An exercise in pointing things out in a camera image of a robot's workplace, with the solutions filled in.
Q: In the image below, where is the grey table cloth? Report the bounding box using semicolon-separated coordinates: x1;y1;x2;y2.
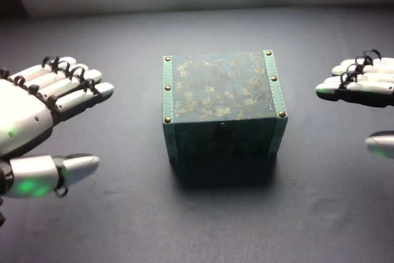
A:
0;7;394;263

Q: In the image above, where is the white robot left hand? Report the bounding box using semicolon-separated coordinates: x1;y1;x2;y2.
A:
0;55;115;199

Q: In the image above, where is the teal floral storage box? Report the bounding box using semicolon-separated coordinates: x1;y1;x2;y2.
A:
161;49;290;188

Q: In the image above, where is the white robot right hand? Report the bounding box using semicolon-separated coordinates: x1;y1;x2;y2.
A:
315;48;394;161

